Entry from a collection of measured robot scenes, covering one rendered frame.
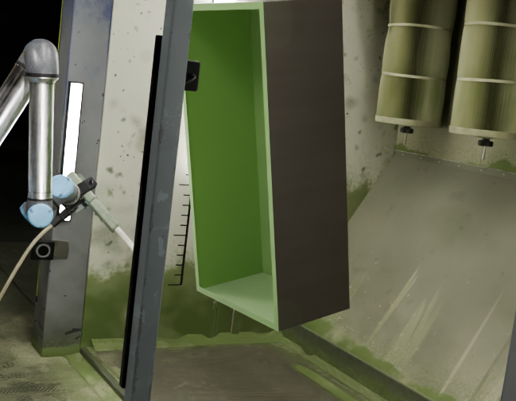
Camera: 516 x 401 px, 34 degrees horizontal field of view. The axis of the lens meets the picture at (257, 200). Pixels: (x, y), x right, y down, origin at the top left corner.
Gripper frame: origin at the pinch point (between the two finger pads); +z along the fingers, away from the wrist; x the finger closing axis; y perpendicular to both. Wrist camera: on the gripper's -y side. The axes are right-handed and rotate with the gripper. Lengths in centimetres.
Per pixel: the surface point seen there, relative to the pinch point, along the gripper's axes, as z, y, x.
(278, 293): -35, -32, 85
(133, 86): 23, -51, -33
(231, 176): 7, -55, 32
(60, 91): 17, -24, -50
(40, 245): 27.3, 27.6, -4.5
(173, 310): 74, 3, 52
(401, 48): 38, -163, 33
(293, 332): 97, -36, 100
